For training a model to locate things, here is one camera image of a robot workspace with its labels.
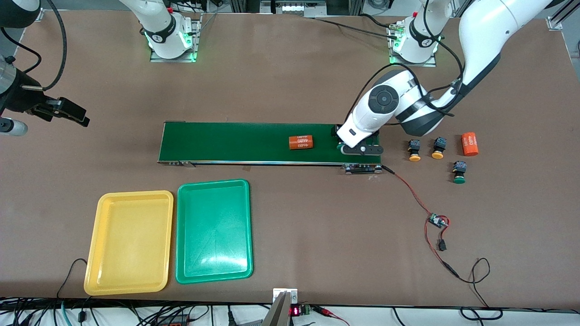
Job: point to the yellow plastic tray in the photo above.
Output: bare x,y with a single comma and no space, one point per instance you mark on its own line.
129,244

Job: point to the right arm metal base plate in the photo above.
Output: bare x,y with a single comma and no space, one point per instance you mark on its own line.
197,36

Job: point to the green plastic tray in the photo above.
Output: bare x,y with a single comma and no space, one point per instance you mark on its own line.
213,231

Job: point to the red clip lead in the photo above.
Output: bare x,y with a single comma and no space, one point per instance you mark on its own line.
324,310

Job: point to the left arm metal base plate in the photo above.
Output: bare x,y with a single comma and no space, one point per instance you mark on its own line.
412,64

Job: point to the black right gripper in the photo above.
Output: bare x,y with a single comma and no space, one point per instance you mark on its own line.
19,96

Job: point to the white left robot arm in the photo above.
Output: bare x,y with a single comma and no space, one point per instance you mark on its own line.
480,40

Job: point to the small controller circuit board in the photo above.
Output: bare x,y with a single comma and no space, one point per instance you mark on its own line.
437,221

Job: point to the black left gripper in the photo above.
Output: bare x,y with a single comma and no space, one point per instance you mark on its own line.
338,131

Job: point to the aluminium camera mount bar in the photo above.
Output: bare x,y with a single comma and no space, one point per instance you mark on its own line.
280,308

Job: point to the red digit display module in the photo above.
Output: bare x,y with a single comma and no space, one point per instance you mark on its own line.
297,311

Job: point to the black inline switch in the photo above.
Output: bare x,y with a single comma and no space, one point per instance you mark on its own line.
442,246

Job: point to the grey equipment box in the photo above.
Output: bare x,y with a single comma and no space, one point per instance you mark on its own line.
294,8

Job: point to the yellow push button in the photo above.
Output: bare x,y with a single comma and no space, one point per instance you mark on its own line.
438,147
414,158

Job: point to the orange cylinder with white print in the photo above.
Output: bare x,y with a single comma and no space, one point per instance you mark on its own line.
301,142
470,144

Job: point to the green belt conveyor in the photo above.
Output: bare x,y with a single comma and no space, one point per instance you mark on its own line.
235,142

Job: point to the aluminium corner bracket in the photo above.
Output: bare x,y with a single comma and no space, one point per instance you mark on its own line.
556,25

